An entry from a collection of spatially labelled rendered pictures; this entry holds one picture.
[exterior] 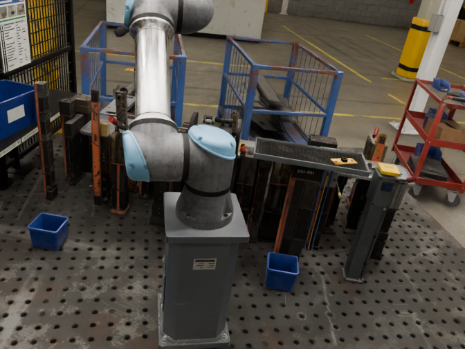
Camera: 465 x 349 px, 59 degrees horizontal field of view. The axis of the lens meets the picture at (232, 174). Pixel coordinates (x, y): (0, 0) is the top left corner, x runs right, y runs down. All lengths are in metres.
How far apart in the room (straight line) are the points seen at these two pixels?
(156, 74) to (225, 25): 8.55
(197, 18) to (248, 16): 8.48
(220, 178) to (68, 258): 0.77
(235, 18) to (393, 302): 8.45
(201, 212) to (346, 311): 0.71
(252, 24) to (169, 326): 8.80
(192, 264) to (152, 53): 0.53
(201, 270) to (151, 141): 0.36
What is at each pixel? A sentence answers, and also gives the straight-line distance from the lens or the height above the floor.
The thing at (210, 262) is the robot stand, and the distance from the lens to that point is 1.08.
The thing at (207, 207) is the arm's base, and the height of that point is 1.16.
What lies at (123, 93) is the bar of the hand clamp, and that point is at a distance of 1.58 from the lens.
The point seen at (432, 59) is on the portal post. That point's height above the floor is 0.91.
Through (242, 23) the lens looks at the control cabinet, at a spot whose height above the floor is 0.37.
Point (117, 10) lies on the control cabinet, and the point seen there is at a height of 0.38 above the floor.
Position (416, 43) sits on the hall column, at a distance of 8.67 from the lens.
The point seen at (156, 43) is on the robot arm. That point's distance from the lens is 1.10.
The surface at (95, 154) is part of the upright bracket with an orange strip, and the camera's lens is 1.73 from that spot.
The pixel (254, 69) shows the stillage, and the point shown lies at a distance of 3.45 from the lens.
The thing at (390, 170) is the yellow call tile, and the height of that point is 1.16.
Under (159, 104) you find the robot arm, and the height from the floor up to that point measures 1.37.
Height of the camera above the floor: 1.71
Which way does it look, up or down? 28 degrees down
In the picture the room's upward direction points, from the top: 8 degrees clockwise
